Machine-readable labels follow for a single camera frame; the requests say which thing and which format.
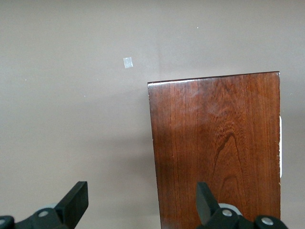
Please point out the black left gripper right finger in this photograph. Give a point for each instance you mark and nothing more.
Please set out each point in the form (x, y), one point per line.
(209, 214)

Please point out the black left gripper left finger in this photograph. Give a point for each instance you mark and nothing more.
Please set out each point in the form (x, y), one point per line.
(71, 207)

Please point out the dark brown wooden cabinet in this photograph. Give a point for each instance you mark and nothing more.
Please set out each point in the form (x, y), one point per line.
(214, 143)

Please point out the small grey tape piece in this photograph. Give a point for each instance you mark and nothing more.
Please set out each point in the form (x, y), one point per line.
(128, 63)

